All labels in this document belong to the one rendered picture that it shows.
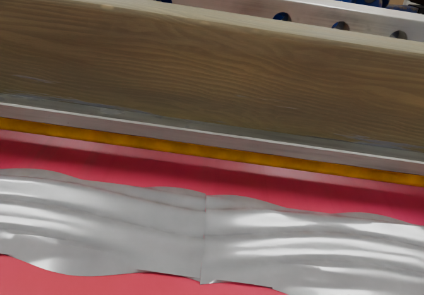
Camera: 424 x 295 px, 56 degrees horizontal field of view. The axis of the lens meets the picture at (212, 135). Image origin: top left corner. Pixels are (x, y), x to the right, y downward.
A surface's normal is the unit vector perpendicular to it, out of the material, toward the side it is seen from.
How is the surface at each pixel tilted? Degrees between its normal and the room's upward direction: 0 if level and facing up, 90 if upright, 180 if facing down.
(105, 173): 0
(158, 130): 90
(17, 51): 90
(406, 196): 0
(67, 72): 90
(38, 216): 33
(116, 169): 0
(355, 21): 90
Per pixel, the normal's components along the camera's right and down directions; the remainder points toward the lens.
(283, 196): 0.14, -0.86
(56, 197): 0.07, -0.54
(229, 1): -0.03, 0.48
